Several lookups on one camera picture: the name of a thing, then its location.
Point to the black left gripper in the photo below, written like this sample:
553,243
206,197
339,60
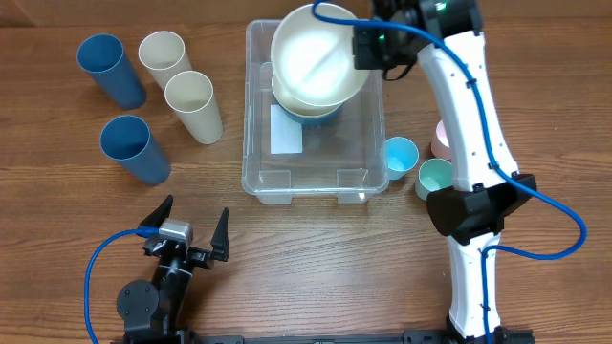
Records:
219,242

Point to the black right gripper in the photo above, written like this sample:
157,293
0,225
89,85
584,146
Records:
373,57

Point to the cream bowl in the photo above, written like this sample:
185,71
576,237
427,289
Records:
298,107
314,59

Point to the light blue small cup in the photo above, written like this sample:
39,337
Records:
402,156

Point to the pink small cup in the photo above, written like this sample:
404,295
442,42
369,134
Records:
439,142

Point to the dark blue bowl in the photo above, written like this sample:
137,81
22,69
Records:
311,120

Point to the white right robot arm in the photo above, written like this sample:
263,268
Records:
446,39

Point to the clear plastic storage bin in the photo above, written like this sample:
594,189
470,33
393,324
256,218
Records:
344,158

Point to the dark blue tall cup front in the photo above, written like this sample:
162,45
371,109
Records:
128,141

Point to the dark blue tall cup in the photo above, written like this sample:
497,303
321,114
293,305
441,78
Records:
103,57
128,141

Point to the white label in bin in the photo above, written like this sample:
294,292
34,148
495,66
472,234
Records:
285,134

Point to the cream tall cup front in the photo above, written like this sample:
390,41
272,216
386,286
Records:
190,95

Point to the cream tall cup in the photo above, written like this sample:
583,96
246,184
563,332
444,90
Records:
190,95
164,55

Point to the mint green small cup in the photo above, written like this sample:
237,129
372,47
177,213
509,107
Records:
433,175

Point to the cream tall cup rear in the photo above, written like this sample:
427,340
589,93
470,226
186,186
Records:
164,55

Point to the dark blue tall cup rear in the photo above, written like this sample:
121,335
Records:
103,57

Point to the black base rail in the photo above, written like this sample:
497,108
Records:
325,338

